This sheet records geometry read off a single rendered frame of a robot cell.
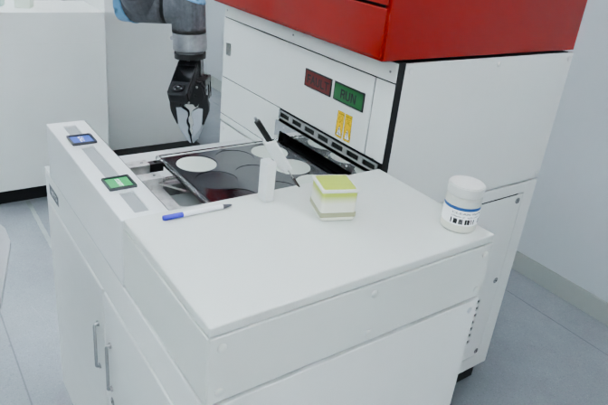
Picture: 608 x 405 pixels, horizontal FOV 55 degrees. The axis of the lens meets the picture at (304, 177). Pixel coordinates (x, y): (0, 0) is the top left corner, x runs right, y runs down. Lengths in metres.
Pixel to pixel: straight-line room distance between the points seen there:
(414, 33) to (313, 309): 0.69
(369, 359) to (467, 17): 0.81
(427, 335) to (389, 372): 0.10
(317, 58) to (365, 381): 0.83
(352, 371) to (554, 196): 1.97
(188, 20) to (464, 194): 0.68
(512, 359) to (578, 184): 0.84
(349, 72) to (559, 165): 1.60
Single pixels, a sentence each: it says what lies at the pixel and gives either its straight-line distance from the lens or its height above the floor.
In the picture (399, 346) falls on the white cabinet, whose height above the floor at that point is 0.77.
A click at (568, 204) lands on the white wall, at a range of 2.90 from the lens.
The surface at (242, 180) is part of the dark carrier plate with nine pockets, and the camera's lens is 1.42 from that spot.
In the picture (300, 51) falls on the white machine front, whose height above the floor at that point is 1.16.
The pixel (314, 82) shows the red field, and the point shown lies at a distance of 1.58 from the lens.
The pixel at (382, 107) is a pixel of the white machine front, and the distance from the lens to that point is 1.39.
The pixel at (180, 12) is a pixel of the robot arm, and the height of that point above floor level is 1.28.
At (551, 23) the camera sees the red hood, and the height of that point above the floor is 1.30.
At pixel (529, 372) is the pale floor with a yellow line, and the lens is 2.51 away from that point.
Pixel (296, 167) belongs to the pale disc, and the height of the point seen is 0.90.
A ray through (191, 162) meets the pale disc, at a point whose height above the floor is 0.90.
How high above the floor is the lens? 1.49
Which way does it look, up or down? 24 degrees down
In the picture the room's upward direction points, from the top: 6 degrees clockwise
